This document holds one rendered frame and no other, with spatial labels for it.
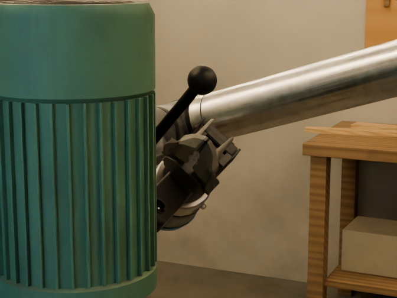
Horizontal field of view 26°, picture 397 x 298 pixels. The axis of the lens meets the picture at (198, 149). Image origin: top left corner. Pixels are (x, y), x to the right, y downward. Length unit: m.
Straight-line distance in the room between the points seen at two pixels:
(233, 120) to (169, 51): 3.09
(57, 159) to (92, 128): 0.05
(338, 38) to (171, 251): 1.48
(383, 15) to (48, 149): 3.36
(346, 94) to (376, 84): 0.05
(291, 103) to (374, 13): 2.77
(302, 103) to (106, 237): 0.59
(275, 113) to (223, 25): 2.99
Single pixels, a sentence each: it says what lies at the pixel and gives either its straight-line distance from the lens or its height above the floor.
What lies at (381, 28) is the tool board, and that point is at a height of 1.30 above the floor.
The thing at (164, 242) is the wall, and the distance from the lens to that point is 4.73.
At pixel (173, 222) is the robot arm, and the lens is 1.37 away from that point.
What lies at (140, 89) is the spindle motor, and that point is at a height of 1.42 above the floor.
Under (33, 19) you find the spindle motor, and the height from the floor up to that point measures 1.49.
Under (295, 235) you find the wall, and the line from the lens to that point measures 4.43.
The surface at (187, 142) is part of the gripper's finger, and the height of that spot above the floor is 1.32.
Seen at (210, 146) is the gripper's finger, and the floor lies 1.32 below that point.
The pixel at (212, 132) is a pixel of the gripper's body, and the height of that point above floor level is 1.32.
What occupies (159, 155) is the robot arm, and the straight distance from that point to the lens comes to 1.38.
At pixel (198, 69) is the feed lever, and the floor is 1.43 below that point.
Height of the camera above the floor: 1.53
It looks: 11 degrees down
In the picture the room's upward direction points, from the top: straight up
